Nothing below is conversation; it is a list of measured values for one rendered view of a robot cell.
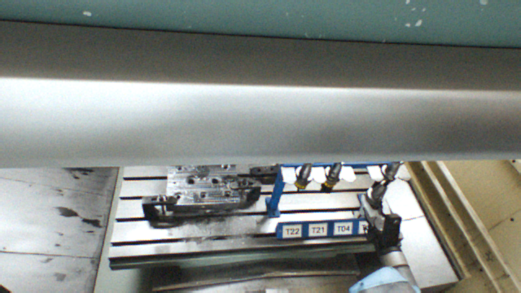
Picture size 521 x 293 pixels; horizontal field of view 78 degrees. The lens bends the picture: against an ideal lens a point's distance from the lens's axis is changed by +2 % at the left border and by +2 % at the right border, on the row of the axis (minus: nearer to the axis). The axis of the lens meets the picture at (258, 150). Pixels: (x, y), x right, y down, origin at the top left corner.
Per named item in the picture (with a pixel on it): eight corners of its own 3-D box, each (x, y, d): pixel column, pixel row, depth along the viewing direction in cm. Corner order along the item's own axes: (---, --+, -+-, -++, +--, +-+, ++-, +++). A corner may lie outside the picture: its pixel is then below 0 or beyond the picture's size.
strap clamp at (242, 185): (258, 200, 139) (263, 181, 128) (229, 201, 137) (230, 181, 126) (257, 194, 141) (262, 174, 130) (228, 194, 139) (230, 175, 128)
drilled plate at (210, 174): (238, 208, 131) (239, 202, 127) (166, 212, 126) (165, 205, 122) (234, 164, 146) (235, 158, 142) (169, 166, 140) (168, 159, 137)
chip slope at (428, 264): (429, 297, 150) (463, 278, 130) (285, 311, 137) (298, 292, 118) (364, 152, 207) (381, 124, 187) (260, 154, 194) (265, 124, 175)
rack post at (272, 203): (280, 217, 135) (295, 177, 113) (268, 217, 134) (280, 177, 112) (276, 197, 142) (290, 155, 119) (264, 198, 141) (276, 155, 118)
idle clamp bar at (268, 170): (303, 178, 151) (306, 170, 146) (250, 183, 145) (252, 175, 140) (299, 169, 154) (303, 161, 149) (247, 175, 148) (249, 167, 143)
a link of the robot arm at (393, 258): (391, 264, 95) (415, 263, 96) (385, 250, 97) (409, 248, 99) (379, 273, 100) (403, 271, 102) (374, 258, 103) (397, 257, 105)
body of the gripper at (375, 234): (361, 226, 111) (373, 260, 104) (371, 215, 105) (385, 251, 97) (381, 225, 113) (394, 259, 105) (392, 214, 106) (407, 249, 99)
